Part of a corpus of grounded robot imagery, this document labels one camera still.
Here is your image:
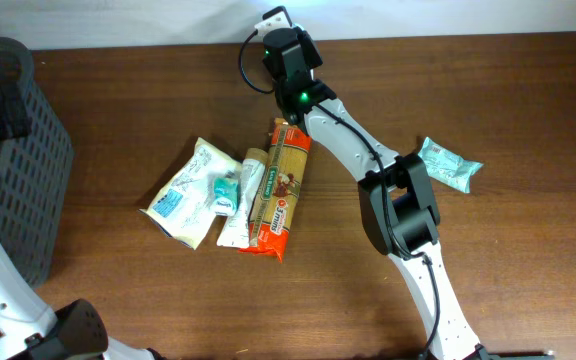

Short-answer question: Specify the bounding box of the orange spaghetti pack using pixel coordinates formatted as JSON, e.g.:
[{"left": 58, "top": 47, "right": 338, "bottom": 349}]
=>
[{"left": 239, "top": 118, "right": 311, "bottom": 262}]

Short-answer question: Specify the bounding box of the small teal tissue pack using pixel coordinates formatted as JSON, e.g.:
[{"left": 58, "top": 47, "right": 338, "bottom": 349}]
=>
[{"left": 211, "top": 177, "right": 239, "bottom": 216}]

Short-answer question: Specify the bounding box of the white cream food pouch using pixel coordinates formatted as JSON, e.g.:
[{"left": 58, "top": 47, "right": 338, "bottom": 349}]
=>
[{"left": 141, "top": 138, "right": 242, "bottom": 249}]

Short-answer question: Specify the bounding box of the white beige tube pack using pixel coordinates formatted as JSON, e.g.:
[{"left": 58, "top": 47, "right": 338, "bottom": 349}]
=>
[{"left": 217, "top": 148, "right": 268, "bottom": 249}]

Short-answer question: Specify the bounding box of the teal wet wipes pack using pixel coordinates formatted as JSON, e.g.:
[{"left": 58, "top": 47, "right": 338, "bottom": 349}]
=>
[{"left": 418, "top": 137, "right": 483, "bottom": 194}]

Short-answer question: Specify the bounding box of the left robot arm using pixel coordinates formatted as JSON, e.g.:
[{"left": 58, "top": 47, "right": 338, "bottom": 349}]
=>
[{"left": 0, "top": 243, "right": 161, "bottom": 359}]

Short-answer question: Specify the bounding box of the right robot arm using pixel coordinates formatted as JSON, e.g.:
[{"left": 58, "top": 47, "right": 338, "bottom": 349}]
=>
[{"left": 255, "top": 6, "right": 491, "bottom": 359}]

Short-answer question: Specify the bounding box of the grey plastic basket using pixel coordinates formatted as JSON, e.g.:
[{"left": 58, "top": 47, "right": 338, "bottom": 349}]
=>
[{"left": 0, "top": 37, "right": 74, "bottom": 288}]

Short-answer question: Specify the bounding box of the right black cable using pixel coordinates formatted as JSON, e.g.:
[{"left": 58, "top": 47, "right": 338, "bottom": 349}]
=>
[{"left": 237, "top": 29, "right": 442, "bottom": 360}]

